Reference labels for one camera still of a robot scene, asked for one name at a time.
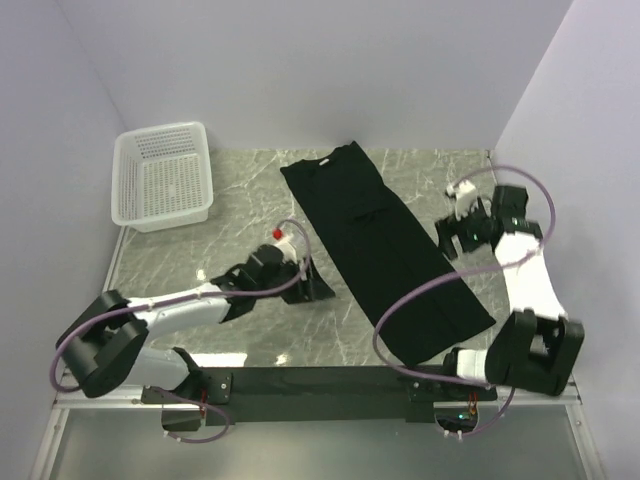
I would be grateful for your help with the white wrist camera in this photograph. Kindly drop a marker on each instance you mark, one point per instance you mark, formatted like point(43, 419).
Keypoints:
point(292, 245)
point(466, 197)

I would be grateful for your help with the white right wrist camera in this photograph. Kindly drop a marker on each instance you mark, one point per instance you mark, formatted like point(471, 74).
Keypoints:
point(466, 197)

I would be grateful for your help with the black t-shirt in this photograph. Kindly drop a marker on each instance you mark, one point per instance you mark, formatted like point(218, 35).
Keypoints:
point(382, 252)

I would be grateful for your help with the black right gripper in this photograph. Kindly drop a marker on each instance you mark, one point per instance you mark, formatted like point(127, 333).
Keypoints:
point(448, 227)

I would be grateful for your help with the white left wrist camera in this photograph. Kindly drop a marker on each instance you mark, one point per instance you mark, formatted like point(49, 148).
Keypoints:
point(292, 245)

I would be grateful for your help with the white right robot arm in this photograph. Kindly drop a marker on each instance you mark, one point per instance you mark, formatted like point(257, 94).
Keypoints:
point(537, 346)

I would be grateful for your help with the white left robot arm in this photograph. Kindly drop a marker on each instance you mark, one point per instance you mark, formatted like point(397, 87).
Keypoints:
point(107, 346)

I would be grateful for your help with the white plastic basket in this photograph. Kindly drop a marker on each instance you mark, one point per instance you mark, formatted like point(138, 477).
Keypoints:
point(161, 177)

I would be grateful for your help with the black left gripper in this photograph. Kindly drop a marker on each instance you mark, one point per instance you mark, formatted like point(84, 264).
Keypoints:
point(310, 289)

